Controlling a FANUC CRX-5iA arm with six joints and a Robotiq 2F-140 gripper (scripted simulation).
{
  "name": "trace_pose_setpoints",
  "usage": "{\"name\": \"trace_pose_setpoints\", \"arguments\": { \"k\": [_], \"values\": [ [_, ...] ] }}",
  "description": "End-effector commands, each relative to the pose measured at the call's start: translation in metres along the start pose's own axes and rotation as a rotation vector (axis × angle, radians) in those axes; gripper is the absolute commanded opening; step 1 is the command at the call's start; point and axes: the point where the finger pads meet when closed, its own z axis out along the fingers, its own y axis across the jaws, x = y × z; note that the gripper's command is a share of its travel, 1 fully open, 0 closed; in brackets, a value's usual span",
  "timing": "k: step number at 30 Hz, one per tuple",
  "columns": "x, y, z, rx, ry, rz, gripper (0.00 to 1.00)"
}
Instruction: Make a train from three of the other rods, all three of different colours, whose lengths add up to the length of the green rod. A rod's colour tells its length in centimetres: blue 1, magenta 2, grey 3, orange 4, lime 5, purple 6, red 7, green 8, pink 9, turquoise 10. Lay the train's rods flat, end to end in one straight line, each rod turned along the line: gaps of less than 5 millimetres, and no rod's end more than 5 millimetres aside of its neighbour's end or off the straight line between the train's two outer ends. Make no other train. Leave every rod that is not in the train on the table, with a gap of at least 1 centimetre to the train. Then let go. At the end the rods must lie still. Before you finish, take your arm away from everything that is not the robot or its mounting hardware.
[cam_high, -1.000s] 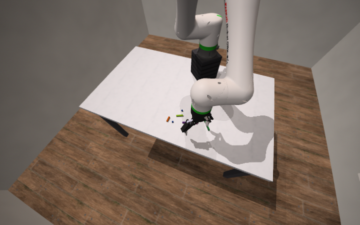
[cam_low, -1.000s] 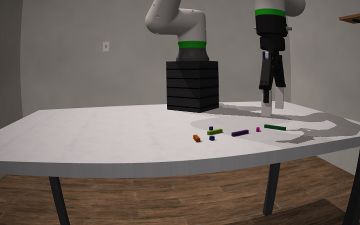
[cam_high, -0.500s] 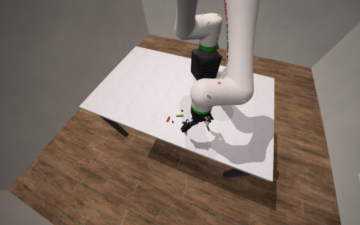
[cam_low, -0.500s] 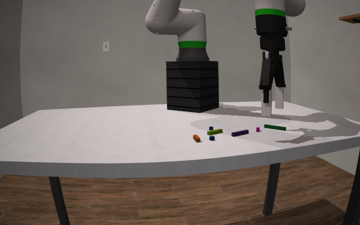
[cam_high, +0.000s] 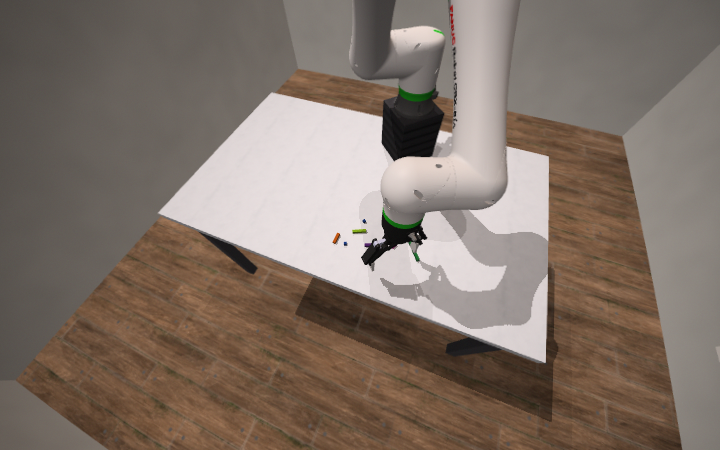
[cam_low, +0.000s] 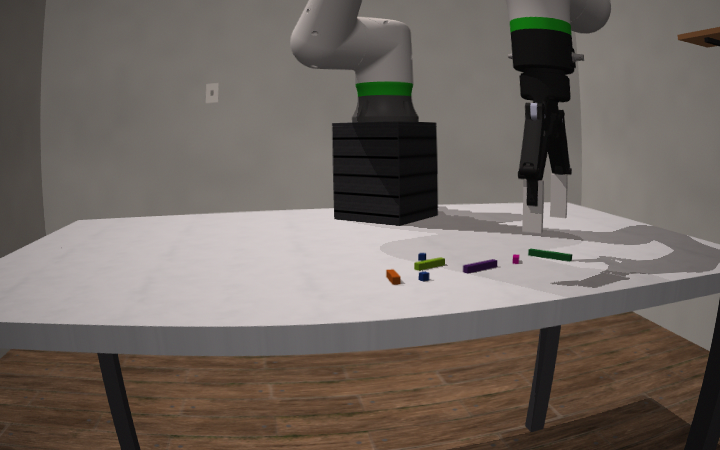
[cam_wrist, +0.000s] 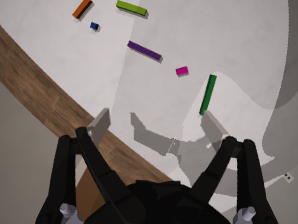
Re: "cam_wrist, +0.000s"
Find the orange rod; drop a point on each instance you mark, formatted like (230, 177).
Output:
(81, 8)

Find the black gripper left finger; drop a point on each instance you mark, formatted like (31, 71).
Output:
(60, 204)

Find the dark green rod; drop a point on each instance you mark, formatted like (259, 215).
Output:
(208, 93)

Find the lime green rod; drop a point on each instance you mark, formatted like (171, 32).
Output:
(131, 8)

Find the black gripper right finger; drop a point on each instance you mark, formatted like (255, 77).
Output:
(252, 204)

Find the dark purple rod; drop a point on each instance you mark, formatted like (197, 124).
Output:
(144, 50)

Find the small blue block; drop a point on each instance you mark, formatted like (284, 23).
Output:
(94, 25)

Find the small magenta block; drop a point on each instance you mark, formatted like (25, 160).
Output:
(182, 70)

